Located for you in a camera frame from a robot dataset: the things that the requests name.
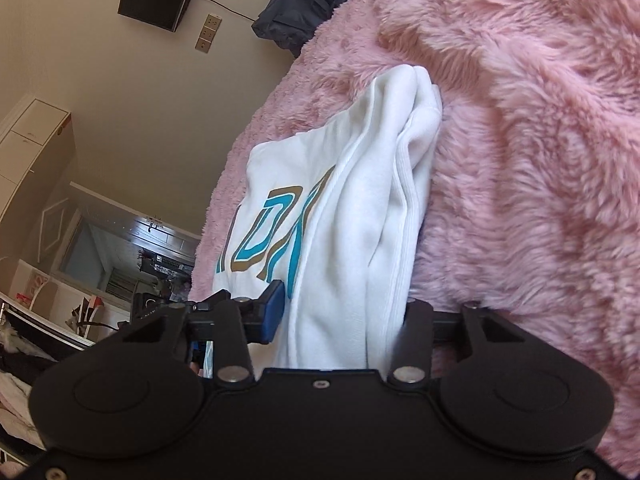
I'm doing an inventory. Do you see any white door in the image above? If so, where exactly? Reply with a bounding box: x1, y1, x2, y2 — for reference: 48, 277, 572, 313
29, 181, 200, 311

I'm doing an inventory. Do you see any white wardrobe cabinet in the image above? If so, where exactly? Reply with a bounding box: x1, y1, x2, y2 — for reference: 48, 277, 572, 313
1, 94, 76, 266

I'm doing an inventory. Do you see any pink fluffy bed blanket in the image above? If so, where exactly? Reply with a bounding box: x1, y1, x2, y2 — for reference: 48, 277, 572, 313
191, 0, 639, 477

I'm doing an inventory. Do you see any dark blue bag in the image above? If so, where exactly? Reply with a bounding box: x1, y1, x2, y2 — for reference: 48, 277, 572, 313
252, 0, 347, 58

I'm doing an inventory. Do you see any white power cable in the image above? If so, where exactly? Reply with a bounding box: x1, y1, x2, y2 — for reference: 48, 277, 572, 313
192, 0, 257, 24

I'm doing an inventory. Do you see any white sweatshirt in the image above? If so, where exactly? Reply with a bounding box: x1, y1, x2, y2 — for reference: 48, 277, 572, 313
213, 64, 442, 372

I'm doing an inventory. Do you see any wall socket strip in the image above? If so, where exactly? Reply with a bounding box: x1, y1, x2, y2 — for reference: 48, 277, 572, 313
195, 14, 222, 53

